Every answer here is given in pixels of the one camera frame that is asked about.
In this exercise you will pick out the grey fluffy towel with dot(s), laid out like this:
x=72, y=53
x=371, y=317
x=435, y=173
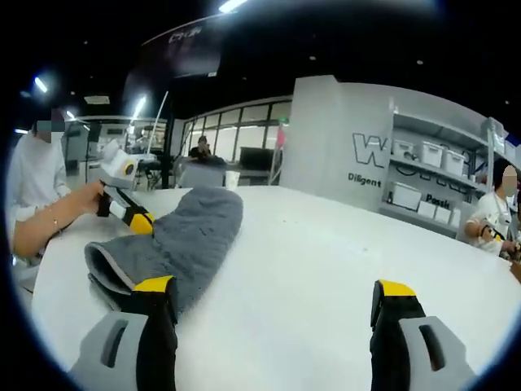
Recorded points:
x=195, y=236

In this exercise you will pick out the person's left hand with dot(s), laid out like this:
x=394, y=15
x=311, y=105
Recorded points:
x=91, y=197

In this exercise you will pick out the black pole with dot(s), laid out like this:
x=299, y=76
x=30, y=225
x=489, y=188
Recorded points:
x=165, y=163

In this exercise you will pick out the white leaning board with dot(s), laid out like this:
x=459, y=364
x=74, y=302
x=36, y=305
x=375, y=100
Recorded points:
x=156, y=118

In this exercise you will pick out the ceiling strip light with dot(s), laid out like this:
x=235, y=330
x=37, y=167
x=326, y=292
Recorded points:
x=138, y=106

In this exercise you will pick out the grey office desk partition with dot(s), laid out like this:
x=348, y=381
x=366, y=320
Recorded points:
x=203, y=173

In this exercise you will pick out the white paper cup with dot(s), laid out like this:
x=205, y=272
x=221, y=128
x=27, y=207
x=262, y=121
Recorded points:
x=233, y=179

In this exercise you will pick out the black monitor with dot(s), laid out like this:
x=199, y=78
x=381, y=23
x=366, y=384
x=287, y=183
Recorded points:
x=256, y=159

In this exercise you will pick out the metal stepladder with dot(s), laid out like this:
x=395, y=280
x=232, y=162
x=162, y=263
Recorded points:
x=278, y=163

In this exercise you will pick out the green exit sign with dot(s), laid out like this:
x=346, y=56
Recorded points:
x=283, y=119

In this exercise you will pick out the group of white storage bins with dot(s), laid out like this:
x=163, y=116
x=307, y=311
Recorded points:
x=431, y=152

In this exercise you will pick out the white lettered display panel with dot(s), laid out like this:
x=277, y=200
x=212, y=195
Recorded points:
x=325, y=142

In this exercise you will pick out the grey metal shelf rack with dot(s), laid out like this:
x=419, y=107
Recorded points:
x=494, y=134
x=439, y=130

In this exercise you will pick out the black framed window wall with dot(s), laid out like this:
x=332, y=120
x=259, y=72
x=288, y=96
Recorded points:
x=244, y=126

